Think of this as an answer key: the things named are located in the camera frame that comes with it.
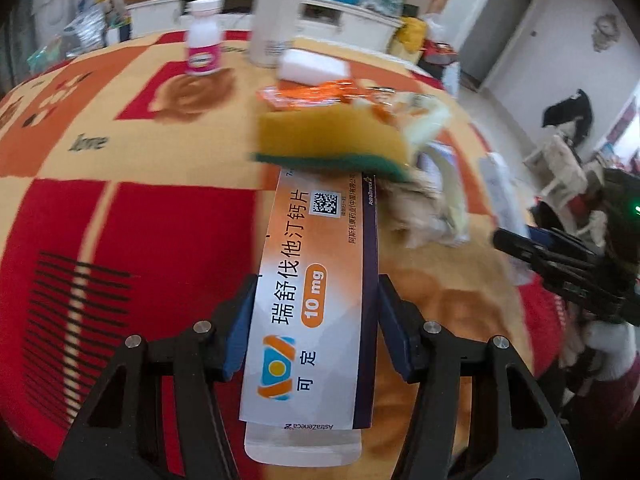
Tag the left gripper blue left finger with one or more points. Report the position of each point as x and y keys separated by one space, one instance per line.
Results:
x=239 y=316

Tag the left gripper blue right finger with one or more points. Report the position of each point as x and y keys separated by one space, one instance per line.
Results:
x=394 y=320

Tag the orange white medicine box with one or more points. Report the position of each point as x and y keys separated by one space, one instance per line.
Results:
x=308 y=385

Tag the brown tissue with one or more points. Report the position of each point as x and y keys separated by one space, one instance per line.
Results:
x=418 y=211

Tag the yellow green sponge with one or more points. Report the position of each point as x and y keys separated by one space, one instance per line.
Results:
x=338 y=138

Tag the white plastic bag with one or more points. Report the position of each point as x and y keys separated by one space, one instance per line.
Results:
x=421 y=118

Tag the orange plastic wrapper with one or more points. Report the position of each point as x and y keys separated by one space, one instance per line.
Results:
x=344 y=91

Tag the white gloved right hand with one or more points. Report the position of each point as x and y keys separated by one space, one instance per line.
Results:
x=614 y=345

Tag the white chair with cushion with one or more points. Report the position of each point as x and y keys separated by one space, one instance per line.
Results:
x=567 y=178

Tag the red orange patterned blanket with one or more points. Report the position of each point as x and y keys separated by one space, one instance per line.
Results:
x=117 y=222

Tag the black jacket on chair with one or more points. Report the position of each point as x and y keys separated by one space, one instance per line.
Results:
x=576 y=110

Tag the pink white small bottle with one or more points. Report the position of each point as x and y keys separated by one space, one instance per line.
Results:
x=204 y=38

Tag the yellow bag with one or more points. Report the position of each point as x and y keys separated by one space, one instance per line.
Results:
x=411 y=34

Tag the white TV cabinet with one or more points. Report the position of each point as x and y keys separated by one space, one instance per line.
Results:
x=319 y=19

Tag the white tall thermos bottle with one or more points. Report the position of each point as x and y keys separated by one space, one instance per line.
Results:
x=274 y=26

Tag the ornate wall clock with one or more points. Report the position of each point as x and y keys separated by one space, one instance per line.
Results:
x=605 y=33

